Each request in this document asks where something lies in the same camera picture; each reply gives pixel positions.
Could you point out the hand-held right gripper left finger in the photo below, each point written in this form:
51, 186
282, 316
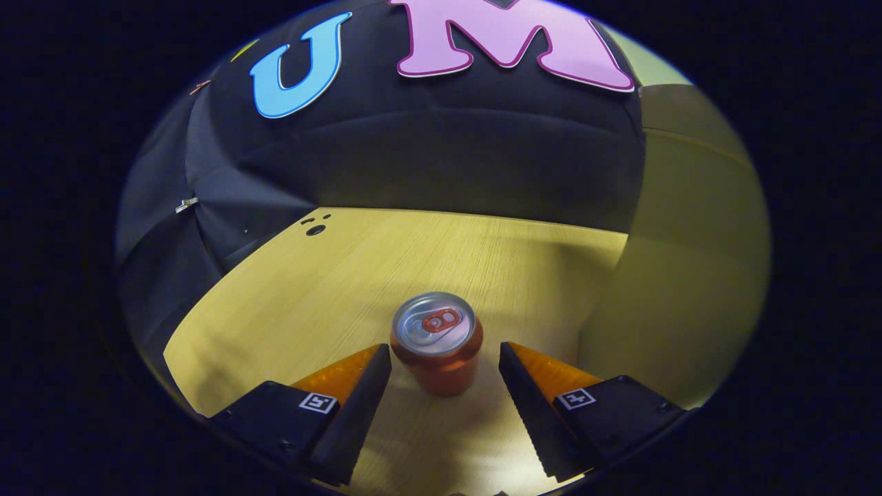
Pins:
362, 413

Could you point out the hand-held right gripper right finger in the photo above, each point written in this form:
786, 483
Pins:
530, 420

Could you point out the orange pop can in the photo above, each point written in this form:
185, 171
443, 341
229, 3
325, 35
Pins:
441, 365

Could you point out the pale green desktop garbage bin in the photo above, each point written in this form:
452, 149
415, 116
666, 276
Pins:
689, 275

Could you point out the white cloth clip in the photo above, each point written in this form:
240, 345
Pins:
186, 204

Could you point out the black backdrop cloth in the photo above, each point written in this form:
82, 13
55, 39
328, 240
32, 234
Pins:
448, 151

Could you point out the copper cloth clip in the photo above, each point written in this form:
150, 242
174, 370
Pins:
200, 87

